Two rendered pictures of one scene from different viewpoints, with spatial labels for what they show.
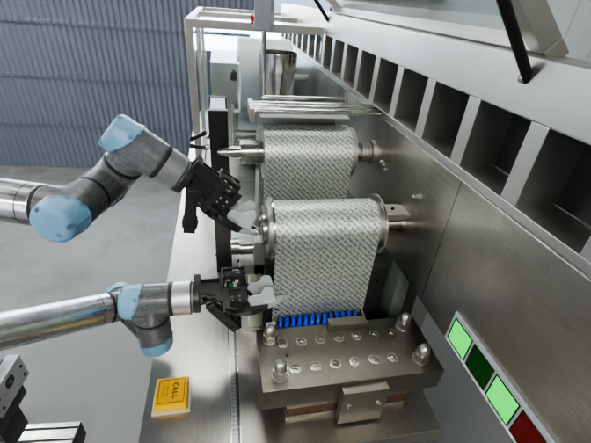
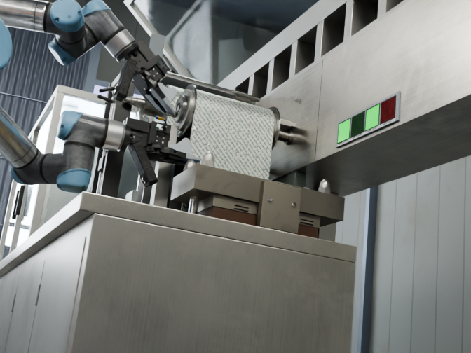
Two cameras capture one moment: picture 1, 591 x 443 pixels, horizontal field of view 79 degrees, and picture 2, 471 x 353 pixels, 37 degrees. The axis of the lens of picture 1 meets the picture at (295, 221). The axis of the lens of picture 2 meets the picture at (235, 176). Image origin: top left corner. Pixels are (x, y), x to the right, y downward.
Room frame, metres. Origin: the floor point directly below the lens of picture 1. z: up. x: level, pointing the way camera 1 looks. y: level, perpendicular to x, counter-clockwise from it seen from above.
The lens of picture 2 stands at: (-1.08, 0.21, 0.58)
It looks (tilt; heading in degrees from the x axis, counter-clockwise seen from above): 16 degrees up; 350
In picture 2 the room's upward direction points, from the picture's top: 6 degrees clockwise
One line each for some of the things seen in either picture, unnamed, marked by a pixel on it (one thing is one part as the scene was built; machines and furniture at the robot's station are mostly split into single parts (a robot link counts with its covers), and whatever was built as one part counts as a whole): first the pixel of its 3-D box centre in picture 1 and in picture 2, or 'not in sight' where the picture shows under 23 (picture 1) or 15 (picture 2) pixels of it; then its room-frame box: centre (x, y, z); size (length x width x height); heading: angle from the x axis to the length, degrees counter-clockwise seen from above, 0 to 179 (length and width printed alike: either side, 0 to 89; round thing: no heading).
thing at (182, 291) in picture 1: (185, 296); (113, 136); (0.59, 0.23, 1.11); 0.08 x 0.05 x 0.08; 13
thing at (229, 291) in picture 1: (221, 292); (144, 140); (0.61, 0.15, 1.12); 0.12 x 0.08 x 0.09; 103
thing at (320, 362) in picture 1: (345, 358); (258, 198); (0.55, -0.14, 1.00); 0.40 x 0.16 x 0.06; 103
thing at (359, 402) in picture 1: (361, 403); (280, 207); (0.46, -0.18, 0.96); 0.10 x 0.03 x 0.11; 103
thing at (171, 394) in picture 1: (171, 394); not in sight; (0.48, 0.25, 0.91); 0.07 x 0.07 x 0.02; 13
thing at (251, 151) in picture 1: (251, 152); (153, 106); (0.93, 0.13, 1.33); 0.06 x 0.06 x 0.06; 13
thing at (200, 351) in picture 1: (252, 186); (95, 274); (1.62, 0.23, 0.88); 2.52 x 0.66 x 0.04; 13
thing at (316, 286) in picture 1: (322, 287); (229, 163); (0.66, -0.08, 1.11); 0.23 x 0.01 x 0.18; 103
